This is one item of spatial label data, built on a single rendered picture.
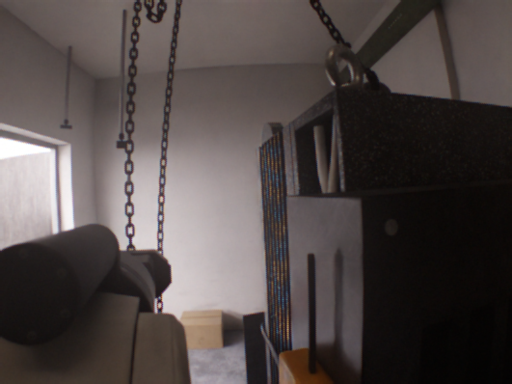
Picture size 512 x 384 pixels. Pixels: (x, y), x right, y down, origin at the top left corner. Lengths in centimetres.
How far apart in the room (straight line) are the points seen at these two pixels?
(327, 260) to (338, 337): 6
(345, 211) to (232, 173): 250
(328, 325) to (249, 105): 267
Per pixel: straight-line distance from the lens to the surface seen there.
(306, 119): 40
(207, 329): 266
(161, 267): 30
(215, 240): 271
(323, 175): 40
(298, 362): 25
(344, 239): 18
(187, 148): 274
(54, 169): 279
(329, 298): 21
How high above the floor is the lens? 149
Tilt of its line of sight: 1 degrees up
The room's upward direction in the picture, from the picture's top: 3 degrees counter-clockwise
